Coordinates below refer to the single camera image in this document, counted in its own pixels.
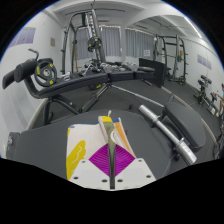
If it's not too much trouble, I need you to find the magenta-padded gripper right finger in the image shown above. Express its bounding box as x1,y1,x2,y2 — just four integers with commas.
112,142,158,191

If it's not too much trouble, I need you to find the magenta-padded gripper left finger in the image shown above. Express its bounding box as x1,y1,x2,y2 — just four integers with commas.
68,142,113,191

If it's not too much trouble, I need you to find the patterned olive yellow towel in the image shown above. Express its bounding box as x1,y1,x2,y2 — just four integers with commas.
65,109,137,181

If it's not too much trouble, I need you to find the silver barbell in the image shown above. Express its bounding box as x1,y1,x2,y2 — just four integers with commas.
138,104,198,166

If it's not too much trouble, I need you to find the black padded weight bench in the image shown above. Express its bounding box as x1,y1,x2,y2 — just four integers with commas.
5,101,208,182

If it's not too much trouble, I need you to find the group of dumbbells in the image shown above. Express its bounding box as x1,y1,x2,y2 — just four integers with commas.
78,59,139,76

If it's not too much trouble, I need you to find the black exercise machine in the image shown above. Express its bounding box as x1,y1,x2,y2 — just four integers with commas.
193,74,218,108

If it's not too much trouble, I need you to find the black yellow weight plate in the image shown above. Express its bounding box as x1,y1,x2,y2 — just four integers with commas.
87,35,103,53
33,58,58,88

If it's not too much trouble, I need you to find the person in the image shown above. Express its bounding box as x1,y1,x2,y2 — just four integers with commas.
218,83,224,118

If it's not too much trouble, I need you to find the black power rack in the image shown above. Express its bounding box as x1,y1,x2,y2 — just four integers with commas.
152,33,189,86

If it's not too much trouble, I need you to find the grey window curtain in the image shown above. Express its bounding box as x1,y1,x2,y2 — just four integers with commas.
74,25,123,61
124,28,155,59

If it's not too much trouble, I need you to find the long ceiling light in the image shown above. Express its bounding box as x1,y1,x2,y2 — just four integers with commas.
183,15,203,39

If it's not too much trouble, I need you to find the metal key ring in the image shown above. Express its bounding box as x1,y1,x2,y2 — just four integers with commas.
5,134,14,147

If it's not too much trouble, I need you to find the small purple wall poster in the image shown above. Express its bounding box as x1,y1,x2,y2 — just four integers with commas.
196,53,213,70

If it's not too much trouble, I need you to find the grey cable machine frame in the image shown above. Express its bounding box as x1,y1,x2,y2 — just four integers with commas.
59,8,108,76

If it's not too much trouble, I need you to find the large purple wall poster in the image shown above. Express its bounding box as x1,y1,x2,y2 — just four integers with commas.
8,26,37,48

